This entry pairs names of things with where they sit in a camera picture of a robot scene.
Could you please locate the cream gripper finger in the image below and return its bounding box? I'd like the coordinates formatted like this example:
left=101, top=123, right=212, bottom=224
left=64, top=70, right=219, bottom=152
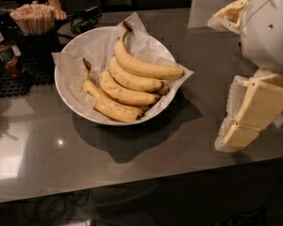
left=214, top=73, right=283, bottom=153

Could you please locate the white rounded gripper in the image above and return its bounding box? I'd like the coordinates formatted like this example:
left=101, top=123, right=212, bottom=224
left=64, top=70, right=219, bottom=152
left=208, top=0, right=283, bottom=73

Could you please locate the yellow banana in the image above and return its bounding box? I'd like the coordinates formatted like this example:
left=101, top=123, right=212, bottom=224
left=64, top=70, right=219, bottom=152
left=82, top=58, right=150, bottom=122
left=108, top=56, right=170, bottom=95
left=98, top=71, right=160, bottom=106
left=114, top=22, right=184, bottom=80

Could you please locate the white bowl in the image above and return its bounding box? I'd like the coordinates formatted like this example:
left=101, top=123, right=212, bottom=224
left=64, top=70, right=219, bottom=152
left=53, top=26, right=176, bottom=125

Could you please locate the person's hand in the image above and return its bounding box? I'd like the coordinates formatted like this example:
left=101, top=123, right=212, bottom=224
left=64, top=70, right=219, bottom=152
left=54, top=8, right=67, bottom=21

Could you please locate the white paper liner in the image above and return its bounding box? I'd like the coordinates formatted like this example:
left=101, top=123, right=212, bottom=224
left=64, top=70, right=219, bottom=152
left=51, top=11, right=195, bottom=121

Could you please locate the cup of wooden stirrers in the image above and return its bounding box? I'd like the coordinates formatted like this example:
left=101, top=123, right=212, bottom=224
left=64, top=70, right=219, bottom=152
left=9, top=1, right=55, bottom=36

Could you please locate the black rubber mat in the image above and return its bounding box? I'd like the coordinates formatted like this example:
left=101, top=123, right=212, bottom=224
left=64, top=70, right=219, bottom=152
left=0, top=31, right=59, bottom=97

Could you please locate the brown sauce bottle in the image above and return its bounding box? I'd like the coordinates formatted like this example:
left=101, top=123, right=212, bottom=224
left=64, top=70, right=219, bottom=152
left=0, top=33, right=25, bottom=79

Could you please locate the black power adapter cable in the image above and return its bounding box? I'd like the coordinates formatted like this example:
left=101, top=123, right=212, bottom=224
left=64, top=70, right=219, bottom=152
left=58, top=5, right=103, bottom=36

